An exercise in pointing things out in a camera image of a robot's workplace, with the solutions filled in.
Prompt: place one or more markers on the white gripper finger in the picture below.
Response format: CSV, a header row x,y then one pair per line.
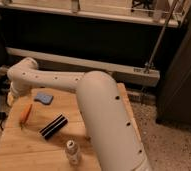
x,y
10,99

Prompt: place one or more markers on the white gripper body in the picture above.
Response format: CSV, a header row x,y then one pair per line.
x,y
16,90

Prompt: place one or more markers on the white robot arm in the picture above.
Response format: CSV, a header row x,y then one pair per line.
x,y
113,136

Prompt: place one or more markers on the black striped eraser block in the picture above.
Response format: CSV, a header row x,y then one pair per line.
x,y
48,131

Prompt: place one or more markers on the metal pole stand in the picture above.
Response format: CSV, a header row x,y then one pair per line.
x,y
148,65

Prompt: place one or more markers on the grey cabinet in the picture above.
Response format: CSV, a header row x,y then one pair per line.
x,y
174,95

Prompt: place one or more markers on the white baseboard rail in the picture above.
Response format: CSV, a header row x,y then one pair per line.
x,y
129,74

